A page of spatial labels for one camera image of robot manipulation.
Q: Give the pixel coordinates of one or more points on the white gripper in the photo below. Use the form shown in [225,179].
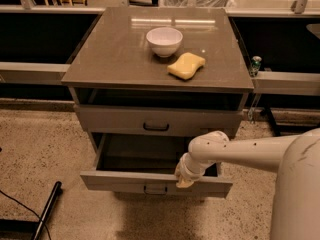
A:
[187,170]

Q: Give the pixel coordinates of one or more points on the grey drawer cabinet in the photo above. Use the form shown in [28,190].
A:
[116,67]

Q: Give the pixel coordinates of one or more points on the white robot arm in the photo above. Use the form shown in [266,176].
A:
[296,161]

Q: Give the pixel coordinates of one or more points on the black stand leg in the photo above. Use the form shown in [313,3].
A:
[272,122]

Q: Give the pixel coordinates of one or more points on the grey top drawer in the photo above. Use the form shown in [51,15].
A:
[156,121]

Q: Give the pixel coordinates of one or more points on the black bar on floor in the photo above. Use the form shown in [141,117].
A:
[44,217]

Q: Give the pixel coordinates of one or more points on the grey metal rail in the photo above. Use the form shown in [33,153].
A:
[266,82]

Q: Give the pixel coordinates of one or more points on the grey drawer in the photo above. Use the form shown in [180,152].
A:
[145,164]
[156,121]

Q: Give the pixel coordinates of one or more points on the white bowl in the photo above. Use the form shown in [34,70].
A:
[164,41]

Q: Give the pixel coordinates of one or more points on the yellow sponge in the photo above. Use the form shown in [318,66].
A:
[186,66]

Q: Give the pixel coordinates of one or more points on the green bottle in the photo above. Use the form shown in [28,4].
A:
[255,65]

